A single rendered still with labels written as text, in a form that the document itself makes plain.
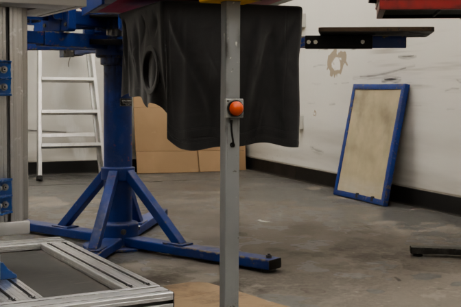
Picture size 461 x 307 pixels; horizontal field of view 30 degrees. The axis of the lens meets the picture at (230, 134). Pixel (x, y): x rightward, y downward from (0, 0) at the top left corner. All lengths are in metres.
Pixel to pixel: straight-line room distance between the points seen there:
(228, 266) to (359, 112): 3.52
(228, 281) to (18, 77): 0.75
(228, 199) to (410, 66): 3.22
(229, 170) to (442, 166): 2.96
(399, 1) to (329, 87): 2.78
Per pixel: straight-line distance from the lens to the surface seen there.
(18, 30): 2.23
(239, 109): 2.18
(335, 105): 6.12
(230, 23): 2.22
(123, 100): 3.76
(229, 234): 2.25
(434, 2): 3.49
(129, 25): 2.78
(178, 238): 3.61
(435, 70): 5.11
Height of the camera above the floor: 0.70
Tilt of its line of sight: 3 degrees down
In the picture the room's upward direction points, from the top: straight up
